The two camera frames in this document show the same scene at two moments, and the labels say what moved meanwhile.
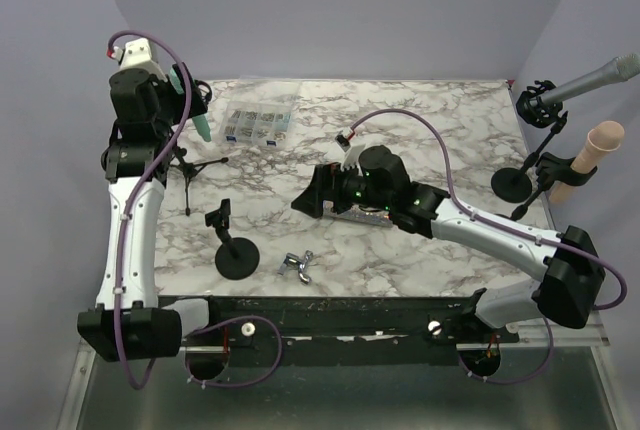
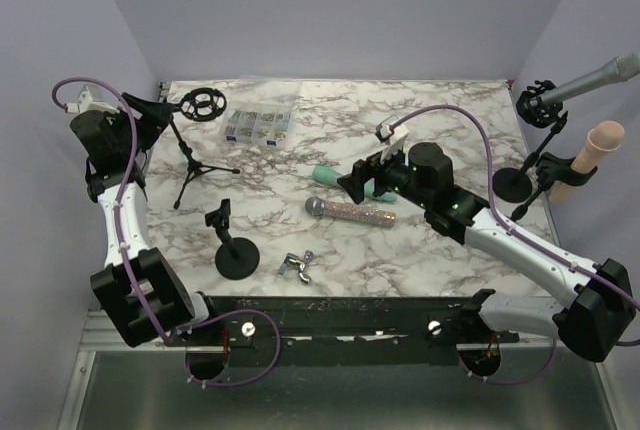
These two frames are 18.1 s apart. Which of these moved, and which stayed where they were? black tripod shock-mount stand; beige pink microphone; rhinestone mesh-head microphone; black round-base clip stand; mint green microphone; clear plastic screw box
Moved: mint green microphone; black tripod shock-mount stand
Stayed: beige pink microphone; black round-base clip stand; rhinestone mesh-head microphone; clear plastic screw box
